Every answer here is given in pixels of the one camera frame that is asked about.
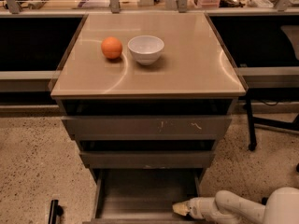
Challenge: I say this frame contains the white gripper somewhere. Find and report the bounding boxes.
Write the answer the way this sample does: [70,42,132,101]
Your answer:
[172,197,217,220]

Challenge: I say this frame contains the grey bottom drawer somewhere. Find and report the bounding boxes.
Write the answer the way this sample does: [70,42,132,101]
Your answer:
[82,169,202,224]

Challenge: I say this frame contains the grey drawer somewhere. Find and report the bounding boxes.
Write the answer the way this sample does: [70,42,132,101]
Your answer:
[62,116,232,141]
[79,151,214,169]
[82,169,202,224]

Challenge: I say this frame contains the grey middle drawer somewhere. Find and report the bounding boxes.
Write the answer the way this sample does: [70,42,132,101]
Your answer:
[79,151,214,169]

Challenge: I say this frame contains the grey drawer cabinet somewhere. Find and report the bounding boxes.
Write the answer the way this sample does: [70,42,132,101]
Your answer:
[48,11,249,185]

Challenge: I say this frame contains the grey top drawer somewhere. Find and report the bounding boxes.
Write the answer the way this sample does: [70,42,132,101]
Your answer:
[62,116,232,141]

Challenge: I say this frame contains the black stand leg with caster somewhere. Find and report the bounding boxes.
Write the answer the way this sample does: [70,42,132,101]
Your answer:
[244,95,299,151]

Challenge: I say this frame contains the white bowl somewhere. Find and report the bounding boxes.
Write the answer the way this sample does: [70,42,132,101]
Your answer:
[127,35,164,65]

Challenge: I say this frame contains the orange fruit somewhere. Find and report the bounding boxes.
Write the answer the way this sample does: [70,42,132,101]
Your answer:
[101,36,122,60]

